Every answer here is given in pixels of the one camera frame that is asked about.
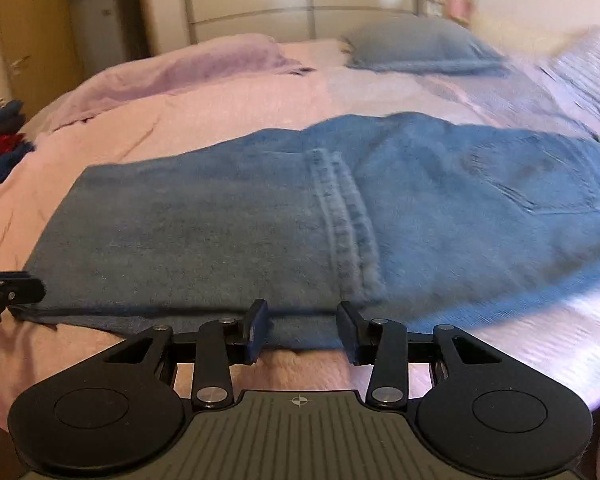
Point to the lilac blanket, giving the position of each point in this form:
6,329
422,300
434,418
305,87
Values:
190,67

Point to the white ribbed bedspread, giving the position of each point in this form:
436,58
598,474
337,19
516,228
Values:
580,80

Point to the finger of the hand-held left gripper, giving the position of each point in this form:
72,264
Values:
22,287

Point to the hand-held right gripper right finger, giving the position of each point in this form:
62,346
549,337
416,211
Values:
349,332

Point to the blue pillow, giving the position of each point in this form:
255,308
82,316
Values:
420,45

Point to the blue denim jeans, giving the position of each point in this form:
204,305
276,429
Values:
220,220

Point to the wooden door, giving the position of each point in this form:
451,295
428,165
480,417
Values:
35,30

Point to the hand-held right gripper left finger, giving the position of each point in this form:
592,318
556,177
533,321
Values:
255,332

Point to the stack of folded clothes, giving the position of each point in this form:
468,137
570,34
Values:
0,147

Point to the pink sheeted bed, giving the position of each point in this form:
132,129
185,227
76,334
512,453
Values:
155,120

